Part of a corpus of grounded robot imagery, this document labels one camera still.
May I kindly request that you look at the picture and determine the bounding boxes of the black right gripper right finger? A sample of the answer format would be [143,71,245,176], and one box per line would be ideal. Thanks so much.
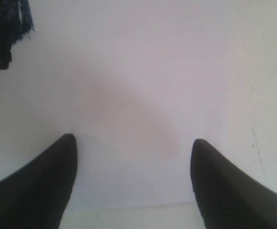
[190,139,277,229]

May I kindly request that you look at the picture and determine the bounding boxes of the white paper sheet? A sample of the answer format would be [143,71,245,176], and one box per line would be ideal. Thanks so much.
[0,0,267,210]

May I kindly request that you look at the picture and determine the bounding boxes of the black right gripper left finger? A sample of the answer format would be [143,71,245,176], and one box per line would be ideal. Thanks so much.
[0,134,77,229]

